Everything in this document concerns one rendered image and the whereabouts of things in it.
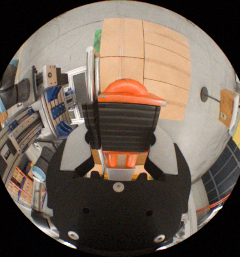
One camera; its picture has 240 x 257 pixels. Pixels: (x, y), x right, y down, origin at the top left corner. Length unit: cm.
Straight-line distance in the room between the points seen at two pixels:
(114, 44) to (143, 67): 35
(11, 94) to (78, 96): 100
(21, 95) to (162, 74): 107
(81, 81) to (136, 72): 75
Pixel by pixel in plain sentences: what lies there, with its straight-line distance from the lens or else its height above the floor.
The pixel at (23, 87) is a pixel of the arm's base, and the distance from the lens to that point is 56.
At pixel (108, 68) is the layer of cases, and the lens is 79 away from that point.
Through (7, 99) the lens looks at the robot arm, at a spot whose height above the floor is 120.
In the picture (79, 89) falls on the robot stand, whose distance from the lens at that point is 124.
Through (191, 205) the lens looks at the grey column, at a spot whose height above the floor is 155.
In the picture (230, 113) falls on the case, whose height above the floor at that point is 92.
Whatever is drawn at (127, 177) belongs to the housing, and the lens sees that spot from 22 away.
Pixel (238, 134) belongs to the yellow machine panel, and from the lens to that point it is 727.
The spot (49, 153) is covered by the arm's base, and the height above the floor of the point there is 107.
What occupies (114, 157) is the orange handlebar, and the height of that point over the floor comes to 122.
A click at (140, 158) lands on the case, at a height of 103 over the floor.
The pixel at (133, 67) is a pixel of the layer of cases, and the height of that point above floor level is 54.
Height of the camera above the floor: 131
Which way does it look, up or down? 58 degrees down
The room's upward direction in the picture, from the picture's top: 179 degrees counter-clockwise
